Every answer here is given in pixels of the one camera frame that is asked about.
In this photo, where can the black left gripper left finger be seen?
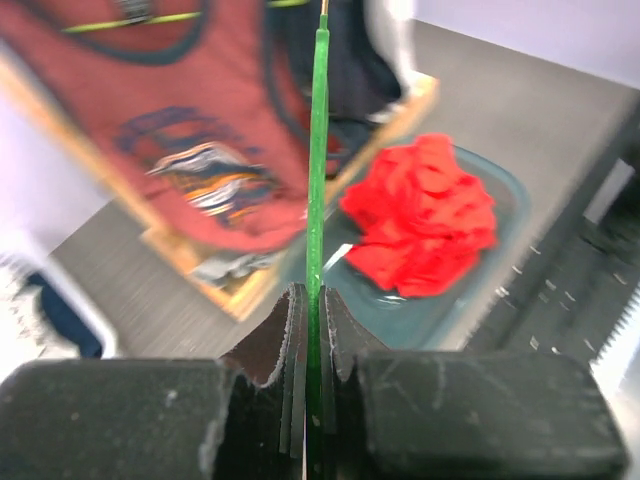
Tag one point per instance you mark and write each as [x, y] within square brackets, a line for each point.
[236, 417]

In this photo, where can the teal plastic tub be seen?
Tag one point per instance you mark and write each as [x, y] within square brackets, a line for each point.
[422, 324]

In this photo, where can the white plastic basket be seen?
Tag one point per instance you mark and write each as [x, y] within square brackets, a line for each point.
[23, 255]

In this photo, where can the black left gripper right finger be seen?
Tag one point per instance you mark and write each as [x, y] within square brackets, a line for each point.
[403, 414]

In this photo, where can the wooden clothes rack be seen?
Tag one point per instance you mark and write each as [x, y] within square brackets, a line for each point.
[199, 178]

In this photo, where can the maroon graphic tank top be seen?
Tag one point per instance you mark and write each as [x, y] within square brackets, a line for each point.
[217, 54]

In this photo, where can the white tank top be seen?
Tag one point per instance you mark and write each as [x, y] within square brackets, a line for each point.
[389, 25]

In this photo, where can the navy folded shirt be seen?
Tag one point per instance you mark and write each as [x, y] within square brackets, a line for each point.
[64, 318]

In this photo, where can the red tank top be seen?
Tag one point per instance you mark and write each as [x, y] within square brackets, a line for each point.
[424, 220]

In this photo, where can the lime green hanger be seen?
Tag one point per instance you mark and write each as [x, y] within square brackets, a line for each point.
[134, 13]

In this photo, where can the green plastic hanger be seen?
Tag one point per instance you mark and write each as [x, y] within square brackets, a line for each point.
[314, 248]

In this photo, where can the grey tank top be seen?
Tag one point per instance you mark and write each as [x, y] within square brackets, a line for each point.
[221, 268]

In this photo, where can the navy tank top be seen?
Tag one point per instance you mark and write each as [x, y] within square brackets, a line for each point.
[360, 82]

